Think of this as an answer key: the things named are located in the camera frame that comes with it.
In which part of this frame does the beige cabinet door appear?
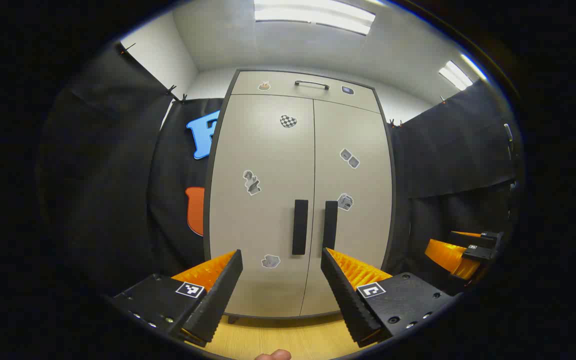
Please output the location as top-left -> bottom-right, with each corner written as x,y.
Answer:
300,99 -> 394,317
209,94 -> 315,318

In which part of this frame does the beige cabinet drawer front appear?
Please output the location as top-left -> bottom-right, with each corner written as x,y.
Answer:
230,71 -> 381,113

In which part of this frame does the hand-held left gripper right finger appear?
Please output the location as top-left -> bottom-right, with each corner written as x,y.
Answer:
320,247 -> 455,349

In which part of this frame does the black door handle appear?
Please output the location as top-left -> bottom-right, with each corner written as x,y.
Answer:
292,199 -> 309,256
323,200 -> 339,251

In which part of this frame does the small ceiling light panel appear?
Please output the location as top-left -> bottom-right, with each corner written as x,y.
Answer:
438,60 -> 474,91

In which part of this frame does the beige double-door shoe cabinet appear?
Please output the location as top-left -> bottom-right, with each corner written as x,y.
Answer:
203,69 -> 399,323

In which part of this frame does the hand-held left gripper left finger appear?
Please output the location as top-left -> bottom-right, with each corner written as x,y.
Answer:
112,249 -> 244,348

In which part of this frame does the large ceiling light panel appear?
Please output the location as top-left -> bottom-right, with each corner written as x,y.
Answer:
254,0 -> 376,36

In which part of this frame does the black backdrop cloth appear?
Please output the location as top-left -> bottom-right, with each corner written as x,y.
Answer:
38,42 -> 226,296
385,80 -> 524,296

